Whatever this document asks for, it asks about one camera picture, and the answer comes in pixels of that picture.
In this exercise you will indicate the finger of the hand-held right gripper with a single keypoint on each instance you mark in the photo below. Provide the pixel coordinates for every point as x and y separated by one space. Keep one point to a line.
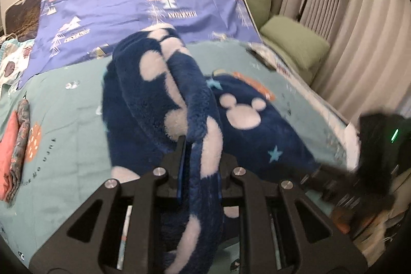
334 182

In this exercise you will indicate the small green pillow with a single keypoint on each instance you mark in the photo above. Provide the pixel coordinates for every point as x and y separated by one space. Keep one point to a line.
257 4

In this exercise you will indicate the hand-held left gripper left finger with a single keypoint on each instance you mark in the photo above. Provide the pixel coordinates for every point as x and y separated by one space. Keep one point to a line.
181 166

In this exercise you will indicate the folded pink cloth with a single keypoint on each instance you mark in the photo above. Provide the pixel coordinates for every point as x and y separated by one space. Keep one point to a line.
8 158

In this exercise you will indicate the brown printed pillow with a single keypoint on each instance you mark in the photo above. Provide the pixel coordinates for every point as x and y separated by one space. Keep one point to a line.
27 15

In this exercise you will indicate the navy fleece garment with stars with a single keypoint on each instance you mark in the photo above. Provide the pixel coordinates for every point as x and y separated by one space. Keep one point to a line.
138 107

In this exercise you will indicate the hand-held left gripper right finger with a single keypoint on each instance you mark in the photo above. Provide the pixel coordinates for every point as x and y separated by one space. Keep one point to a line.
225 191

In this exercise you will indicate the folded floral cloth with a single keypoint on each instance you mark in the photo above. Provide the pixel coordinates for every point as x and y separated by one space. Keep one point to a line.
22 139

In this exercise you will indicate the white leaf-print cloth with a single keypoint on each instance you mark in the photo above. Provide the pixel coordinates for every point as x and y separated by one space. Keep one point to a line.
12 65

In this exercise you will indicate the purple blanket with tree print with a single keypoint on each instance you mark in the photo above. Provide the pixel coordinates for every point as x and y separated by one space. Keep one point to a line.
128 4

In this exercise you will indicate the beige curtain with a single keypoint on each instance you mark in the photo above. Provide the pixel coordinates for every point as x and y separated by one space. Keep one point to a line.
359 36

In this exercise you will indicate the teal printed bed sheet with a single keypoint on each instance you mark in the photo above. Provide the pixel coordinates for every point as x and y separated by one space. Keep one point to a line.
70 120

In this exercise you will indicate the large green pillow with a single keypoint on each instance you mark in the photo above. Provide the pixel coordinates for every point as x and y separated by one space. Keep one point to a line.
295 43

